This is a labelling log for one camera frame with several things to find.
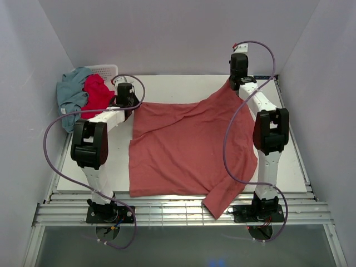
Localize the salmon pink t-shirt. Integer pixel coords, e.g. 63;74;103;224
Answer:
128;83;258;218

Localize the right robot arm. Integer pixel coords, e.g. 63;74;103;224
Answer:
229;53;289;223

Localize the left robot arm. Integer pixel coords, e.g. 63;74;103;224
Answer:
71;82;140;223

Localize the blue label sticker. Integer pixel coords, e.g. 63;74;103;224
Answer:
253;75;278;80

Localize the magenta red t-shirt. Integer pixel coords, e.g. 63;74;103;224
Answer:
82;74;115;111

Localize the white plastic laundry basket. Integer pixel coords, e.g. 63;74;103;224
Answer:
87;65;118;85

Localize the grey-blue t-shirt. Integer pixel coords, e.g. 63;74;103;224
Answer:
56;67;93;116

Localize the white wrist camera, left arm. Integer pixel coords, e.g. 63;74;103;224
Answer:
111;76;131;85

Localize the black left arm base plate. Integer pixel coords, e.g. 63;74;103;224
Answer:
86;205;135;224

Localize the aluminium rail frame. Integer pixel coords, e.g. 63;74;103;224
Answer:
23;136;347;266

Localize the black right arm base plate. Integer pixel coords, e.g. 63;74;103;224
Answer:
227;205;285;223

